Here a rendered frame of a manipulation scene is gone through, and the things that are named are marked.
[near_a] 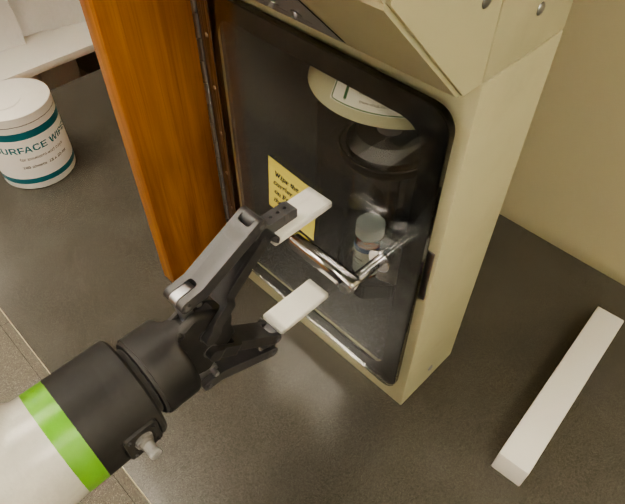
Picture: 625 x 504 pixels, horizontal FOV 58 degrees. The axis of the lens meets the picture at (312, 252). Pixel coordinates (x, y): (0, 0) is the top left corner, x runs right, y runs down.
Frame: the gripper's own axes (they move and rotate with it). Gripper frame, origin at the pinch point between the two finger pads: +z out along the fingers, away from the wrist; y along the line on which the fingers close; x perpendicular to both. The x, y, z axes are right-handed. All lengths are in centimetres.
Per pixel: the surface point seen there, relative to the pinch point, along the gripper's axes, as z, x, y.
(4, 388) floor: -35, 103, -120
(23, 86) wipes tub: -1, 69, -11
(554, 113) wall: 48.5, -1.9, -6.3
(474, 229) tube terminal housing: 11.5, -10.8, 2.7
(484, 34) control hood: 4.1, -10.8, 25.2
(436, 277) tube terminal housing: 6.2, -10.8, 0.0
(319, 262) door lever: -0.8, -1.9, 0.6
